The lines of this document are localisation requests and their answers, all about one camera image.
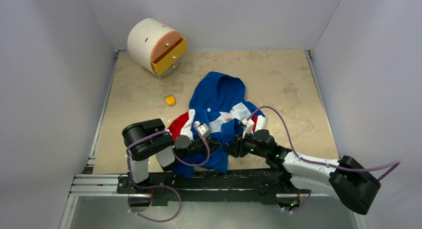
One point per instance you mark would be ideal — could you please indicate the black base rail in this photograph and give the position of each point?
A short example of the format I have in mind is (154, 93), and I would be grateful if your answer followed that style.
(265, 186)

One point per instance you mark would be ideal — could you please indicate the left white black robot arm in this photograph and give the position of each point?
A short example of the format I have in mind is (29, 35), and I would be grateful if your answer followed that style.
(150, 138)

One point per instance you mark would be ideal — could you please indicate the blue white red jacket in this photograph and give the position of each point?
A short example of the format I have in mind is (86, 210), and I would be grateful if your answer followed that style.
(218, 101)

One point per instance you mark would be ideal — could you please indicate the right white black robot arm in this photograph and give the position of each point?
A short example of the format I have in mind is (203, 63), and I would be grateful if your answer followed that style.
(344, 179)

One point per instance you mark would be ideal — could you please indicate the round white drawer cabinet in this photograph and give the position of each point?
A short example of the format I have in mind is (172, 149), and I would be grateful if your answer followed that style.
(156, 46)

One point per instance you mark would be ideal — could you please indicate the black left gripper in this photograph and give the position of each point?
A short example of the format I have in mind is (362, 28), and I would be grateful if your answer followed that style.
(213, 144)

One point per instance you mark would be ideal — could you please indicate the small yellow grey block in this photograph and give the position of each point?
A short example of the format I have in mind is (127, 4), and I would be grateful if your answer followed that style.
(170, 100)

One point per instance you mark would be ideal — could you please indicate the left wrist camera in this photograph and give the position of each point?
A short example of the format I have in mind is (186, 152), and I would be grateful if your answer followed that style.
(203, 130)

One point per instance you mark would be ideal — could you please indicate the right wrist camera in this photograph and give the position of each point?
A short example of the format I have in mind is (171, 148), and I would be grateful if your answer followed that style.
(247, 125)

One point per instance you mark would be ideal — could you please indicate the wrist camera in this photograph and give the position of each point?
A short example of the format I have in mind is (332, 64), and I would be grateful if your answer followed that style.
(203, 130)
(247, 125)

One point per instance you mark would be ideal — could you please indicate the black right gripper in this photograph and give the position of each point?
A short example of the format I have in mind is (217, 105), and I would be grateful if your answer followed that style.
(237, 146)

